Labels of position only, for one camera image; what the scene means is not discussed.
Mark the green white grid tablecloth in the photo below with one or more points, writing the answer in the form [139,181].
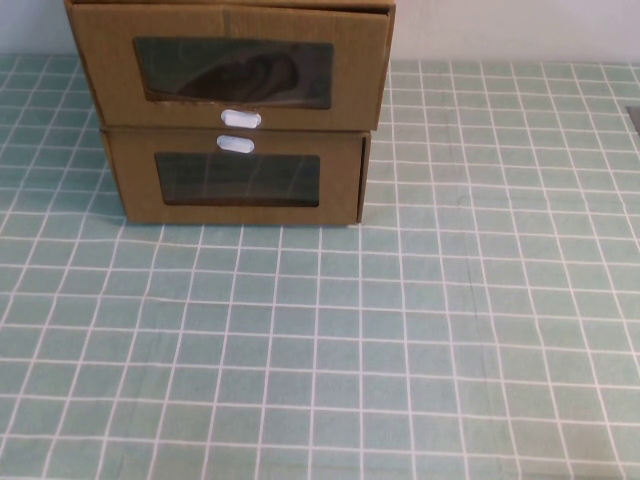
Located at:
[350,350]

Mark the brown cardboard shoe box drawer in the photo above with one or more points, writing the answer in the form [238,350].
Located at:
[135,200]
[110,75]

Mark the brown cardboard shoe box sleeve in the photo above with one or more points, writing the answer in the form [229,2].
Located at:
[392,10]

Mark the lower cardboard drawer with window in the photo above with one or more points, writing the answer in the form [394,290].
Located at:
[365,175]

